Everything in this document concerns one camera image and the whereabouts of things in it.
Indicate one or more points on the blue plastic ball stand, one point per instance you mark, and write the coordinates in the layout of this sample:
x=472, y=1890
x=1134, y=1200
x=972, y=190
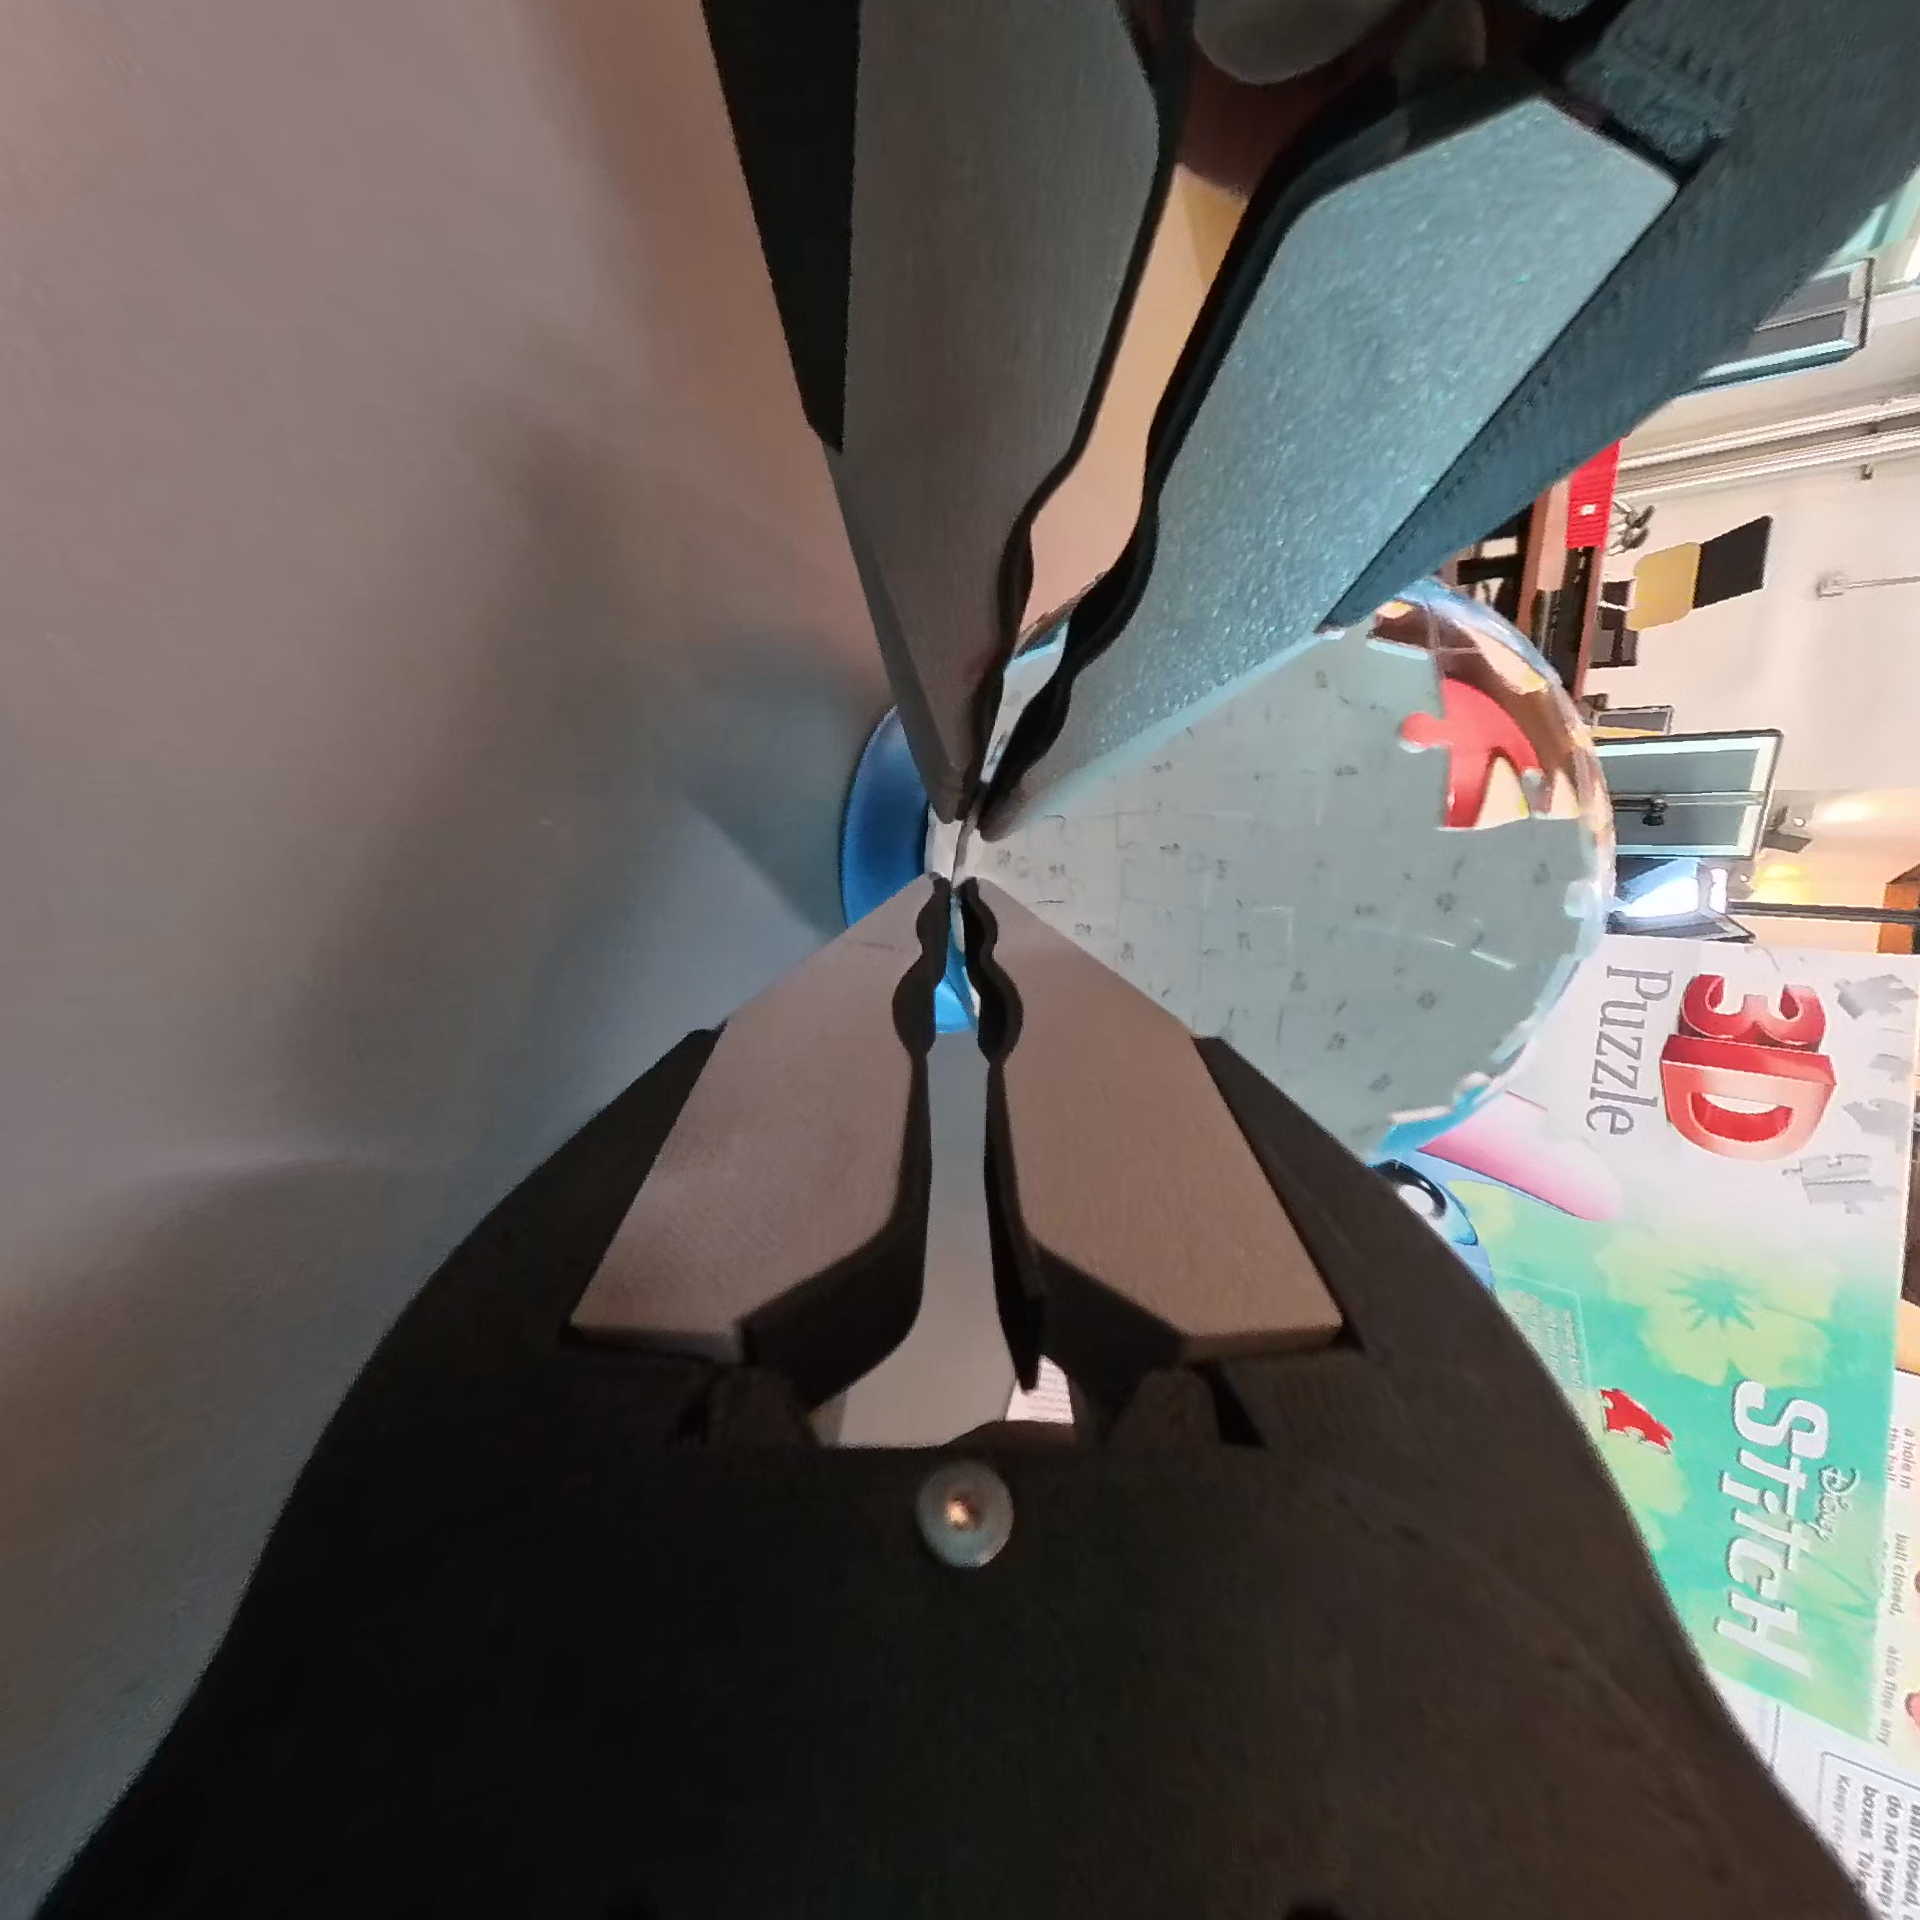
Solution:
x=879, y=839

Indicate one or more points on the red storage bin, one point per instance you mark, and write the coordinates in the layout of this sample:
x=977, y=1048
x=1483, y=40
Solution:
x=1589, y=504

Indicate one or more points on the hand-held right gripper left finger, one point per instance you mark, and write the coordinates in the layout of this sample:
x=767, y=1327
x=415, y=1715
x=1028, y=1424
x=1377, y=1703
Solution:
x=750, y=1172

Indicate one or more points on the colourful puzzle box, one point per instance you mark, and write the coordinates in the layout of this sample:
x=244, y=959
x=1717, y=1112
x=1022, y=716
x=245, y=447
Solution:
x=1651, y=1319

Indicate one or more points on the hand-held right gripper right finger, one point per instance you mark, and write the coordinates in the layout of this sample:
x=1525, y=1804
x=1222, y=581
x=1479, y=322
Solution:
x=1156, y=1186

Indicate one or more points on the grey framed light panel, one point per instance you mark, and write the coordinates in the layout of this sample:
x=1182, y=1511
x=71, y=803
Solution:
x=1688, y=797

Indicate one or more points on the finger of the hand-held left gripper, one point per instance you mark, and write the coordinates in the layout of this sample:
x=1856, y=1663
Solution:
x=975, y=301
x=1382, y=390

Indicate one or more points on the blue cartoon puzzle ball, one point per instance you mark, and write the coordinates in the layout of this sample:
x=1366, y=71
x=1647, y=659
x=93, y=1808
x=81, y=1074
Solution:
x=1319, y=931

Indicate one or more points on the white printed instruction sheet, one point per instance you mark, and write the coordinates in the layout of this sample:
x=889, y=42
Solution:
x=1861, y=1815

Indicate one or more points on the yellow and black wall panel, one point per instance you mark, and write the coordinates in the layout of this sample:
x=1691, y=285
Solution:
x=1665, y=579

